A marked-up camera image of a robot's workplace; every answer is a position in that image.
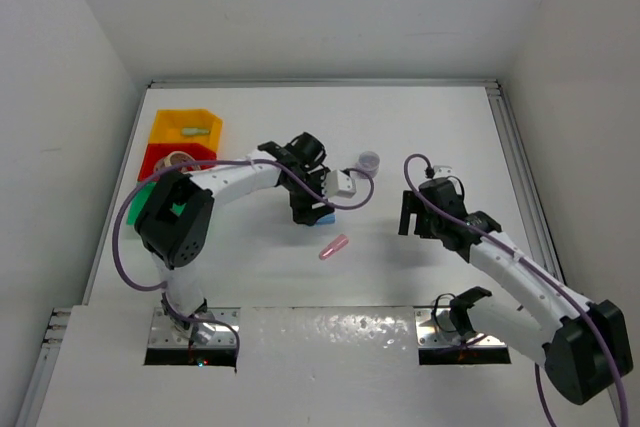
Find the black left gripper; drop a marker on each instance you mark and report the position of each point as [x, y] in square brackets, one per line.
[304, 212]

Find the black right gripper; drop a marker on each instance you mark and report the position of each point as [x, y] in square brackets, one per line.
[412, 205]

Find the blue correction tape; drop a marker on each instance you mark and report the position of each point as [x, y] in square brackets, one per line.
[326, 220]

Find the pink correction tape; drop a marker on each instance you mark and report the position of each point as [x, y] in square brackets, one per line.
[333, 247]

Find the clear jar of paper clips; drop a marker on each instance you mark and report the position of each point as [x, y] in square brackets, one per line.
[367, 164]

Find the beige masking tape roll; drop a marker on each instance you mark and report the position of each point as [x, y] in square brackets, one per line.
[171, 159]

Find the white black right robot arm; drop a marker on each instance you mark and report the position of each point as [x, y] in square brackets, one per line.
[575, 340]

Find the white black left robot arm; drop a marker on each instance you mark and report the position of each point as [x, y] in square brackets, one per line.
[175, 219]

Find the yellow plastic bin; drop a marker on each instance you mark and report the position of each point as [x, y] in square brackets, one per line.
[167, 125]

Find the red plastic bin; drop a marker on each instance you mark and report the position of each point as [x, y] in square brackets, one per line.
[156, 153]

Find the green plastic bin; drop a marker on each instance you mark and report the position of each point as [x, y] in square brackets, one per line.
[135, 209]

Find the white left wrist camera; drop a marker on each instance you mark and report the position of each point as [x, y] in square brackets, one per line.
[338, 184]

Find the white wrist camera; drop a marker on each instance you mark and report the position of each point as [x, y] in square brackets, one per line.
[338, 184]
[442, 171]

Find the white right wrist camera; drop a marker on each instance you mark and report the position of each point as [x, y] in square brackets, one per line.
[442, 171]

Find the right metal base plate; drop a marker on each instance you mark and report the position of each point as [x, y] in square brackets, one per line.
[434, 331]

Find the metal base plate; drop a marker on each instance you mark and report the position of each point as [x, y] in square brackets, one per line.
[215, 333]
[434, 331]

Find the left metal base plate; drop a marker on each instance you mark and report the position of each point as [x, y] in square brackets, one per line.
[215, 333]

